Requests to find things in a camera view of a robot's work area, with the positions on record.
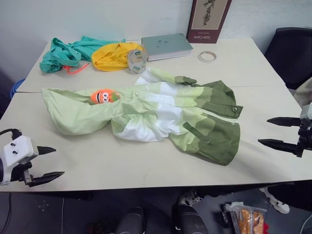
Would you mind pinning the green white hooded jacket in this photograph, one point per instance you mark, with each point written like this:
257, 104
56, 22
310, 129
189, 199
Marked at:
170, 117

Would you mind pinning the black table frame bar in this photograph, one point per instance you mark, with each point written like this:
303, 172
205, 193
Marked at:
48, 195

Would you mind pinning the teal garment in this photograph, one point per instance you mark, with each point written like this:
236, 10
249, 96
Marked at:
63, 54

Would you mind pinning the yellow garment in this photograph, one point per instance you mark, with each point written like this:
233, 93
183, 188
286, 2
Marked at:
112, 57

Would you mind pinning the orange plush toy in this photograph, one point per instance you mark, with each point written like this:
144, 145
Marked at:
102, 97

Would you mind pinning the beige trouser leg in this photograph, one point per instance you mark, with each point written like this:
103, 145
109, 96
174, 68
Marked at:
304, 93

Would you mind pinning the orange snack package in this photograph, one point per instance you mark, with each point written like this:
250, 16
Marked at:
246, 218

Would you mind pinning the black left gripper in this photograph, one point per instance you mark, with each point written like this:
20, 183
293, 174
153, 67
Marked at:
19, 173

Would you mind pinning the black office chair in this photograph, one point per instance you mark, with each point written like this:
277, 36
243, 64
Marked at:
290, 56

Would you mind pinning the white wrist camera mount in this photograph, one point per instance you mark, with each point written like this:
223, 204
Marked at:
17, 150
307, 113

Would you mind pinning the white masking tape roll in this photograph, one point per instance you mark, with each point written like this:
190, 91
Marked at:
207, 56

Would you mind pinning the blue round container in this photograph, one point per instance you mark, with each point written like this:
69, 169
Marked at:
16, 88

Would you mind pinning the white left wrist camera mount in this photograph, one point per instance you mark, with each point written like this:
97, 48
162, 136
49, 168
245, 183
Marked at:
17, 150

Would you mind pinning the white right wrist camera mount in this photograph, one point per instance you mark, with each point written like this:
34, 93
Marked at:
307, 113

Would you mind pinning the dark rounded shape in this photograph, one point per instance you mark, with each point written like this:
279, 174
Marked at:
130, 220
187, 219

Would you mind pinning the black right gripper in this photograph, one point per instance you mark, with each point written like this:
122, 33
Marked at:
305, 139

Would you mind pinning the grey-green hardcover book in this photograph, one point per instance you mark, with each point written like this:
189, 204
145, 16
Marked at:
165, 46

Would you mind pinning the clear packing tape roll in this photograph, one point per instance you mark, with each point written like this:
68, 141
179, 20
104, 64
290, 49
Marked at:
137, 61

